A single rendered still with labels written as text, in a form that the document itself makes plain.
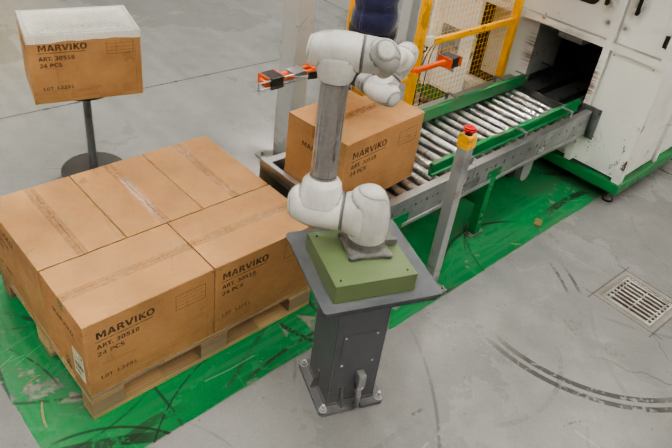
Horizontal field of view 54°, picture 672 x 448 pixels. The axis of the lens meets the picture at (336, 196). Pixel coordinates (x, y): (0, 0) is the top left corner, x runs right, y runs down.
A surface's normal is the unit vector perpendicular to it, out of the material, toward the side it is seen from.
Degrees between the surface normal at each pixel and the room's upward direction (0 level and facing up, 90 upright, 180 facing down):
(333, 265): 1
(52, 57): 90
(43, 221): 0
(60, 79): 90
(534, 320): 0
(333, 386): 90
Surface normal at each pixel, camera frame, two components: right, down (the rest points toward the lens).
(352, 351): 0.34, 0.56
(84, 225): 0.11, -0.82
